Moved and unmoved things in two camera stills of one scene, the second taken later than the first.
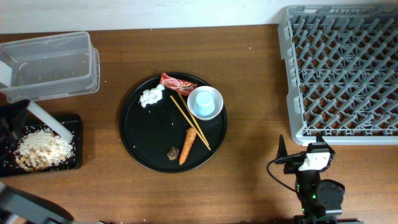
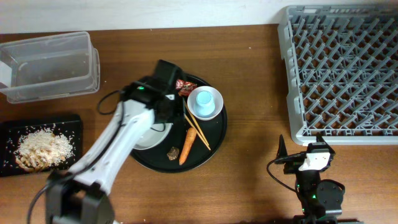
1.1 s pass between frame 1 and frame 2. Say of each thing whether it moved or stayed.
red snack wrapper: stayed
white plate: moved
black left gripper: moved
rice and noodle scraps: stayed
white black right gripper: stayed
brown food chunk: stayed
